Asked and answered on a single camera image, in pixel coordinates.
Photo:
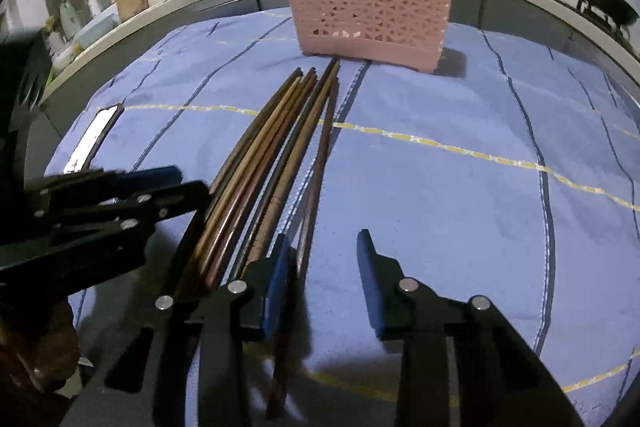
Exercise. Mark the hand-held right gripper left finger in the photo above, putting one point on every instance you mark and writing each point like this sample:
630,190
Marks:
277,297

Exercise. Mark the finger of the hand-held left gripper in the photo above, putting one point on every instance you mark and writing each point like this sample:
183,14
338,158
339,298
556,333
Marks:
150,179
170,202

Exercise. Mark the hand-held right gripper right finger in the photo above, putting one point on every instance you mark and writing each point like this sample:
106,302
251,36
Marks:
375,297

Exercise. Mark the reddish brown single chopstick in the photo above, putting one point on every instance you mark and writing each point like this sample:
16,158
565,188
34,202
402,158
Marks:
316,187

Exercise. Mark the bundle of wooden chopsticks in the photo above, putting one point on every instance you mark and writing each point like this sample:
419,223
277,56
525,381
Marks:
280,132

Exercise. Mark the pink perforated plastic basket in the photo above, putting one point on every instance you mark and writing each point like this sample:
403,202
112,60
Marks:
370,12

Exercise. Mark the person's left hand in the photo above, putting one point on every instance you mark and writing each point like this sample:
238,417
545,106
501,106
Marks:
45,347

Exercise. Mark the black smartphone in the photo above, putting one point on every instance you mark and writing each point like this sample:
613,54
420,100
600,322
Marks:
92,139

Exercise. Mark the blue plaid tablecloth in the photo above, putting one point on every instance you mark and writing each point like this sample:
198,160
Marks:
450,207

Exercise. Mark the green plastic bottle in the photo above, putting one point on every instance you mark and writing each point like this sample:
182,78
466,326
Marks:
71,21

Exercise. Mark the light blue plastic basin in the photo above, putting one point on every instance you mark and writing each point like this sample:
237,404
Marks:
97,29

